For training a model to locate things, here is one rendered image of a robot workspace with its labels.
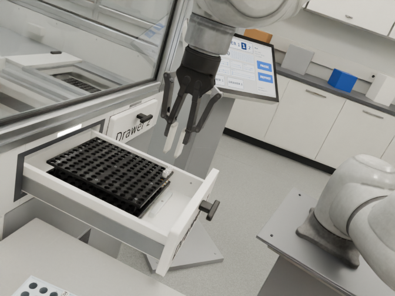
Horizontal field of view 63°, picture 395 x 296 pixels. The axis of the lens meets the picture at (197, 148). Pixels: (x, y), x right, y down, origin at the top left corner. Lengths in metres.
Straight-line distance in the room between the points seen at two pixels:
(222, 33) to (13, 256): 0.57
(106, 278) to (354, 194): 0.62
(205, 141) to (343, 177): 0.89
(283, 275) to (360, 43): 3.59
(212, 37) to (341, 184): 0.53
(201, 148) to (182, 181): 0.86
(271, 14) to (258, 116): 3.23
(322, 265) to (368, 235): 0.17
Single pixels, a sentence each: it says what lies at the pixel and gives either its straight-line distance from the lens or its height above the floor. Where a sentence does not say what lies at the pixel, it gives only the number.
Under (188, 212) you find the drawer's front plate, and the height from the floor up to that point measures 0.93.
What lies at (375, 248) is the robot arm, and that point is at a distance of 0.83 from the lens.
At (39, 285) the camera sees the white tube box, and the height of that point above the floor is 0.80.
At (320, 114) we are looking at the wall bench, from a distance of 3.68.
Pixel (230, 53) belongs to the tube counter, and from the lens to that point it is 1.54.
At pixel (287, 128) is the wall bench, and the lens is 3.69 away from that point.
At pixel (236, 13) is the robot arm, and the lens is 0.43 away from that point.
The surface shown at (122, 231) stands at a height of 0.86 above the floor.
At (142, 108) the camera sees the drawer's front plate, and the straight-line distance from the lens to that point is 1.05.
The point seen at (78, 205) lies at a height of 0.87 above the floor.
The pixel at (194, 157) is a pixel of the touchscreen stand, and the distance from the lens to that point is 1.68.
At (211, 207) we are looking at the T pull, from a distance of 0.69.
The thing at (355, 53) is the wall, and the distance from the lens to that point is 4.36.
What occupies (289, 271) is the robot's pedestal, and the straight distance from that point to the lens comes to 1.06.
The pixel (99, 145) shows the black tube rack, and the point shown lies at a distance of 0.82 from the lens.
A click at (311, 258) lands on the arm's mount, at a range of 0.95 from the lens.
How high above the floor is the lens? 1.28
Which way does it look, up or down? 24 degrees down
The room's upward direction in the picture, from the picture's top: 19 degrees clockwise
